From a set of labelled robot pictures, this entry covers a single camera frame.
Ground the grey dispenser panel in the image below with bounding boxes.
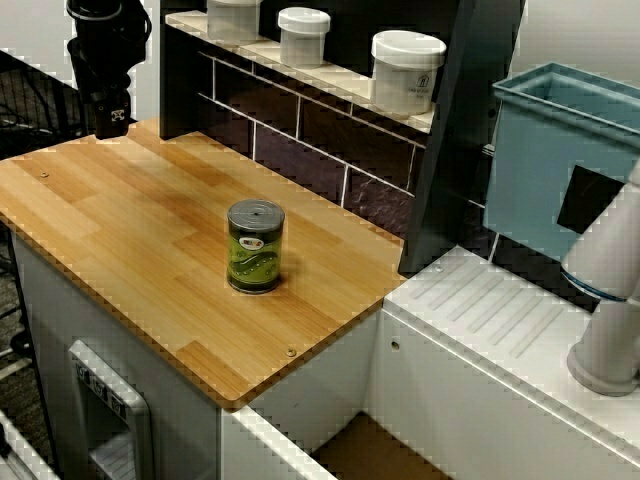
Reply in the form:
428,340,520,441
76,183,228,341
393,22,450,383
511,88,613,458
67,339,154,480

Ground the black square patch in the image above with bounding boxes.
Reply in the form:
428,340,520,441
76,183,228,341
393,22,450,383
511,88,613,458
556,164,627,237

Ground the tall black upright panel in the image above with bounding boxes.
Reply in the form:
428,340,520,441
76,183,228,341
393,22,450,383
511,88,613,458
402,0,527,274

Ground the wooden counter board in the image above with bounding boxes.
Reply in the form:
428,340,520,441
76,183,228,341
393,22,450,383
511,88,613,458
0,117,407,413

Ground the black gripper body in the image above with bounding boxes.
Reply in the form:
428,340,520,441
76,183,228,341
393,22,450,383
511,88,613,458
74,62,134,127

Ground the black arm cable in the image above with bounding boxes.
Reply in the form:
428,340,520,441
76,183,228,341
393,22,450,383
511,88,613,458
133,3,153,59

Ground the medium white lidded jar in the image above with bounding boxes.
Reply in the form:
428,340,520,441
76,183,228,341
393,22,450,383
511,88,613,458
277,7,332,69

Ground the black wire rack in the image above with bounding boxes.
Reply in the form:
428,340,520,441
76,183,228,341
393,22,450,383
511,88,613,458
0,49,84,149

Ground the blue plastic bin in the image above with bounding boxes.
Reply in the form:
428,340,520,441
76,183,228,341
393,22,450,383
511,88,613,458
483,61,640,304

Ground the large white jar with print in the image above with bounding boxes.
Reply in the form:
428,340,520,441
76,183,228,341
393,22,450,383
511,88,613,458
370,29,447,117

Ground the white curved faucet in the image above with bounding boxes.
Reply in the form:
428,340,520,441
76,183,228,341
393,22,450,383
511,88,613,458
559,159,640,399

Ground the green labelled tin can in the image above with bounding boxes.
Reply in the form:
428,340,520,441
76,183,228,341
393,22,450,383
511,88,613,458
226,198,286,295

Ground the beige shelf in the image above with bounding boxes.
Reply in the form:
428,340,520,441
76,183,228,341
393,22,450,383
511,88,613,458
164,10,437,135

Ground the narrow black upright panel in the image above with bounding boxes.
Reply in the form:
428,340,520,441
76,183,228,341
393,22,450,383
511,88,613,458
159,0,214,142

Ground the translucent plain jar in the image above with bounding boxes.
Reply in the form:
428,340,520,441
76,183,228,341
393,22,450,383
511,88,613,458
206,0,263,44

